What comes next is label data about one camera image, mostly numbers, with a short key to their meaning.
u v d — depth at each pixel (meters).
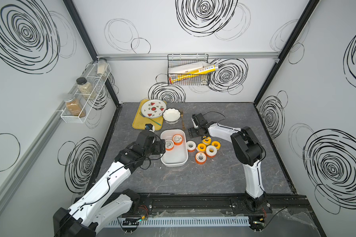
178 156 0.91
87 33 0.83
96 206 0.40
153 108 1.16
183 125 1.08
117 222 0.69
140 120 1.09
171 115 1.11
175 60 0.94
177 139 0.97
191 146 0.94
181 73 0.87
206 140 0.96
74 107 0.64
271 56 0.95
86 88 0.71
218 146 0.93
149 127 0.67
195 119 0.84
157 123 1.08
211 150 0.90
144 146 0.55
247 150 0.55
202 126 0.77
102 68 0.86
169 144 0.94
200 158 0.89
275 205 0.74
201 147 0.93
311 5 0.71
